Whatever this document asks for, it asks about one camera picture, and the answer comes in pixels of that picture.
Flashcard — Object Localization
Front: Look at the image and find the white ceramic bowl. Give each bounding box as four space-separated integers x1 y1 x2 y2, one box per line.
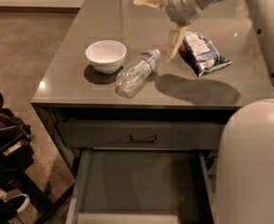
85 40 127 75

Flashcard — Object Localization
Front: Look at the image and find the grey top drawer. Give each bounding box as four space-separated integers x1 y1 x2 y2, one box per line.
56 120 224 150

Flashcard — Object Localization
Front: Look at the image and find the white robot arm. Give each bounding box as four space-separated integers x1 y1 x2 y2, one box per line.
134 0 274 224

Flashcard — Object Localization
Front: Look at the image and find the open grey middle drawer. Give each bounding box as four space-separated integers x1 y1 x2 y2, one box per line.
66 149 215 224

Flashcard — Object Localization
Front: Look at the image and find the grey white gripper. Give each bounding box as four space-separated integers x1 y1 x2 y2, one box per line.
133 0 203 62

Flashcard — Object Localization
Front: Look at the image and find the white black shoe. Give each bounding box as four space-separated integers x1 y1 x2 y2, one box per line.
7 194 30 214

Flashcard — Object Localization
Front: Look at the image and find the clear plastic water bottle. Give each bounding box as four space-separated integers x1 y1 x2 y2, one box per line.
116 49 160 98

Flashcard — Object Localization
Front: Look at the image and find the blue white chip bag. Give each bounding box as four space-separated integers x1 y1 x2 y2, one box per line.
179 31 232 77

